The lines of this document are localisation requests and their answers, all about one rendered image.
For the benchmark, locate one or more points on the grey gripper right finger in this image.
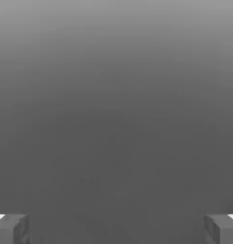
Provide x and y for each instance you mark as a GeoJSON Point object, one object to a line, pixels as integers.
{"type": "Point", "coordinates": [223, 230]}

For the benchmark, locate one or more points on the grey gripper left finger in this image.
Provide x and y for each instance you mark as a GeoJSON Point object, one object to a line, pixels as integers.
{"type": "Point", "coordinates": [7, 230]}

